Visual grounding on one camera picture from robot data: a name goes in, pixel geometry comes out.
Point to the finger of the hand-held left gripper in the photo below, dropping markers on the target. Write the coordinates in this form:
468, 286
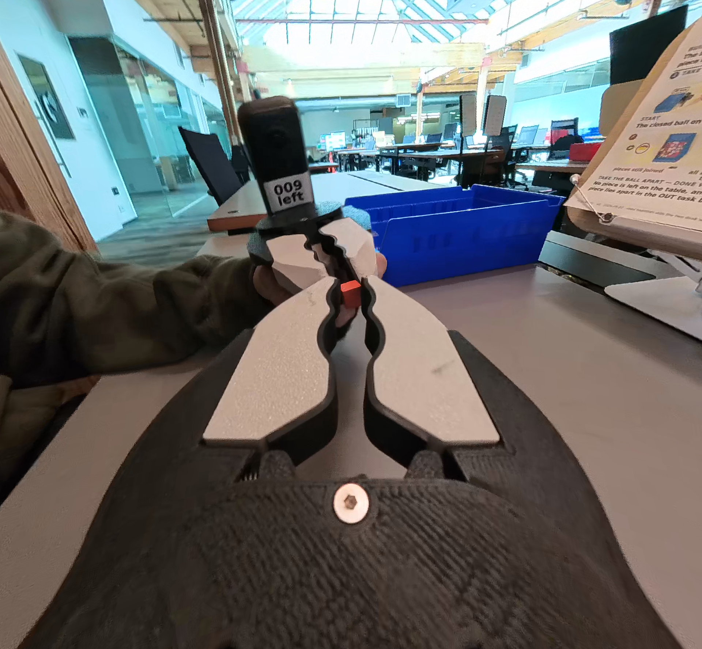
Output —
356, 249
296, 265

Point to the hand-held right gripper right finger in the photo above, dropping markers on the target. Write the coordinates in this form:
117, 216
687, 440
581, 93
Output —
433, 380

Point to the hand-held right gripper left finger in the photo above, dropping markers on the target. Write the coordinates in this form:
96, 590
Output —
274, 380

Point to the small orange cube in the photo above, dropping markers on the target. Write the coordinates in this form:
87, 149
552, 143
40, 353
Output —
349, 294

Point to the person's left hand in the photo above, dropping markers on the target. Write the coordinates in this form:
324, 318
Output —
270, 284

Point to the empty blue bin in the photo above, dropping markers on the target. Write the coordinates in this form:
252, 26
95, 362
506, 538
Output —
466, 243

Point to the black mesh chair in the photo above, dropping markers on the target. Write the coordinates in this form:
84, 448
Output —
565, 136

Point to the red bin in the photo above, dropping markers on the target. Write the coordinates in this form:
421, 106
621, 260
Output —
585, 151

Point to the wooden instruction board with paper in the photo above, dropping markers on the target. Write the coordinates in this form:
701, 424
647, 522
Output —
647, 139

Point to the black monitor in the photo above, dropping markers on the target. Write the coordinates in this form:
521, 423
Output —
647, 46

